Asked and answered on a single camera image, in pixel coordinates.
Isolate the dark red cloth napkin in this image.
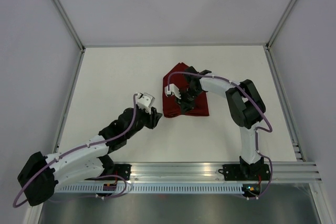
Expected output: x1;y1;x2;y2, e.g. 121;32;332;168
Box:
162;62;209;118

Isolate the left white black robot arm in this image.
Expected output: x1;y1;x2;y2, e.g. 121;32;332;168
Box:
17;106;163;206

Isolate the right aluminium frame post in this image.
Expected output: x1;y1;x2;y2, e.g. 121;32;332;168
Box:
265;0;299;51

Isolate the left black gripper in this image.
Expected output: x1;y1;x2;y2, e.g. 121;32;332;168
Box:
125;103;162;139

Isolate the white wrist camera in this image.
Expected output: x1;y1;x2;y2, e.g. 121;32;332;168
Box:
164;83;181;99
134;92;155;114

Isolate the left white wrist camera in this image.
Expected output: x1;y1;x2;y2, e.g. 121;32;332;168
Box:
134;92;155;114

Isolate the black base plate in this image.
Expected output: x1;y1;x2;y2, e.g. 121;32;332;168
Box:
112;164;132;181
217;164;271;181

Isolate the aluminium front rail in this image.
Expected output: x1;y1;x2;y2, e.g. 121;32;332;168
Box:
129;162;322;183

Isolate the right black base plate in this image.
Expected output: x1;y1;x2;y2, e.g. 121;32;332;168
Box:
217;164;271;181

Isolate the white slotted cable duct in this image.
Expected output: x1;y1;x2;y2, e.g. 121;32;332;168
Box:
57;182;243;194

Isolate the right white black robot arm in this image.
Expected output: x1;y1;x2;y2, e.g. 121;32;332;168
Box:
165;67;272;180

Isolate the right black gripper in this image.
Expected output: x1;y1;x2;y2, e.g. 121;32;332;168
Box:
175;88;202;115

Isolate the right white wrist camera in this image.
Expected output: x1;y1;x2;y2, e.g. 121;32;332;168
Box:
164;83;181;99

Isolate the aluminium frame post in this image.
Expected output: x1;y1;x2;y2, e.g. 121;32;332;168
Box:
51;0;85;52
265;0;299;51

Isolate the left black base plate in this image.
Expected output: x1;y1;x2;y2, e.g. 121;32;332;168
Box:
112;164;132;181

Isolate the left aluminium frame post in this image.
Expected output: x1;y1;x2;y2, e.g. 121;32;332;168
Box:
51;0;85;52

